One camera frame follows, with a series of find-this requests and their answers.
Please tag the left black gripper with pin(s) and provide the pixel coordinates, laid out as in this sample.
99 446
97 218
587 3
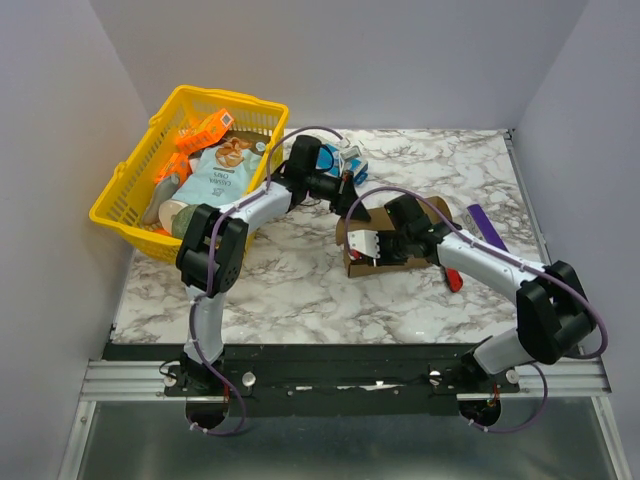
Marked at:
343 195

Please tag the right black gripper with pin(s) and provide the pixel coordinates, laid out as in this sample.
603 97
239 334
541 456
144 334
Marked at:
385 245

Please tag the brown cardboard express box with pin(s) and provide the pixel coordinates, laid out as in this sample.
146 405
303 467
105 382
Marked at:
406 230

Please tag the red black utility knife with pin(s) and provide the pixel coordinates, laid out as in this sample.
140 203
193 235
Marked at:
453 280

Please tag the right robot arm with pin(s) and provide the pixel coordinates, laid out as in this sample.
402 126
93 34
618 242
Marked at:
551 313

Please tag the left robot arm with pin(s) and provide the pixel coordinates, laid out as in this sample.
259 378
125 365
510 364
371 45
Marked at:
212 251

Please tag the blue razor box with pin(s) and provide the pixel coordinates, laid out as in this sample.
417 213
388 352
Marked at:
332 161

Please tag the purple silver box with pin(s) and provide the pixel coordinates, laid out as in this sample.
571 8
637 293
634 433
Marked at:
478 224

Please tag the orange snack box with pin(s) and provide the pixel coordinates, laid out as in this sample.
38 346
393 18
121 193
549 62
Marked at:
204 133

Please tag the light blue chips bag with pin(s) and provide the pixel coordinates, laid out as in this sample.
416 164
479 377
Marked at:
224 171

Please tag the green melon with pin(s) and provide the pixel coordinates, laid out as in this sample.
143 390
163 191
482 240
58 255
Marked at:
181 221

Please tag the orange packet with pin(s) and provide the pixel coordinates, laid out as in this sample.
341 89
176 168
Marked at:
178 164

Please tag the white round jar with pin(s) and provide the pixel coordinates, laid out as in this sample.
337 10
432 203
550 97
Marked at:
168 211

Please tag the beige bottle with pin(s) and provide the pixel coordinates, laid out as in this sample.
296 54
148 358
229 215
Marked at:
162 192

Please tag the yellow plastic basket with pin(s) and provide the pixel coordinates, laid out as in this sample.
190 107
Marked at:
126 196

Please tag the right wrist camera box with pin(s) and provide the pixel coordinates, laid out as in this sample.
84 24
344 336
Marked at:
363 243

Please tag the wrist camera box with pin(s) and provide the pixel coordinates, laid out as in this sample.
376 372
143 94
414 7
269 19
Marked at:
346 153
363 243

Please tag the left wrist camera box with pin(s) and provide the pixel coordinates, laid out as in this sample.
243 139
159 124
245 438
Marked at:
346 153

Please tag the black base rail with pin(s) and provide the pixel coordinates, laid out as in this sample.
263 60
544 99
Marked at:
250 382

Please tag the aluminium frame rail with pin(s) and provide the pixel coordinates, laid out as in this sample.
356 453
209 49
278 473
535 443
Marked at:
122 381

